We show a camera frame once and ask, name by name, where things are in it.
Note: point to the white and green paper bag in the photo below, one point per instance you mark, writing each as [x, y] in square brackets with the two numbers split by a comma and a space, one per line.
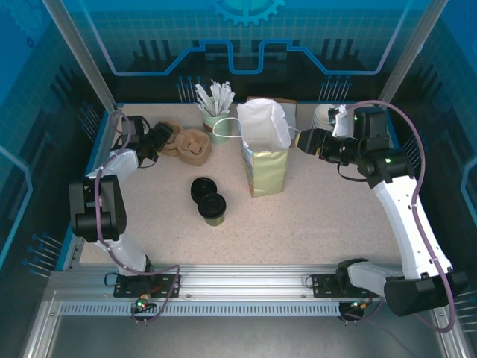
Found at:
[266, 175]

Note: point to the black plastic cup lid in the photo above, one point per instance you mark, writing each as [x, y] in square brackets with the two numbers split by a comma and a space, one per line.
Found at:
[211, 204]

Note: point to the green paper coffee cup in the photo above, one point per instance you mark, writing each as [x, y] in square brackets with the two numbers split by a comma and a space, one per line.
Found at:
[214, 222]

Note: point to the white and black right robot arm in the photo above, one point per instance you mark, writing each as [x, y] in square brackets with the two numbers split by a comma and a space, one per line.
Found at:
[402, 216]

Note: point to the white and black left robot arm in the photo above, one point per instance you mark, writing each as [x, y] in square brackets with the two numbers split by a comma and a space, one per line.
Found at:
[119, 160]

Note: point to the stack of white paper cups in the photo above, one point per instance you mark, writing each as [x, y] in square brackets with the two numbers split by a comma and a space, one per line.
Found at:
[320, 117]

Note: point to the white napkins on brown box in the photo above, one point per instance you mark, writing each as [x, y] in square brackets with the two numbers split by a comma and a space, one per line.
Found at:
[292, 108]

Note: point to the brown cardboard cup carrier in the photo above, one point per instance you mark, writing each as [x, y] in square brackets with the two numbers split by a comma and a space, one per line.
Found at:
[201, 159]

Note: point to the white wrapped straw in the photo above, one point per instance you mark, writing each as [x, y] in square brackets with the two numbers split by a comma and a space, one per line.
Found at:
[224, 95]
[215, 93]
[203, 97]
[230, 100]

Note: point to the green straw holder mug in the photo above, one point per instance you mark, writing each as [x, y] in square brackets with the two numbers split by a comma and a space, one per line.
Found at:
[220, 128]

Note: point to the small connector with lights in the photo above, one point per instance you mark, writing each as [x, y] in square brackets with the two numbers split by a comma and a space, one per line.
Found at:
[354, 306]
[143, 304]

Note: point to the aluminium frame post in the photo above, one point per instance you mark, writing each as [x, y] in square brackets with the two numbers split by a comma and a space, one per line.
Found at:
[410, 56]
[82, 56]

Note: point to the aluminium mounting rail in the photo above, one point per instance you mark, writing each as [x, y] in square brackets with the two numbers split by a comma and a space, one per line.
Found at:
[242, 279]

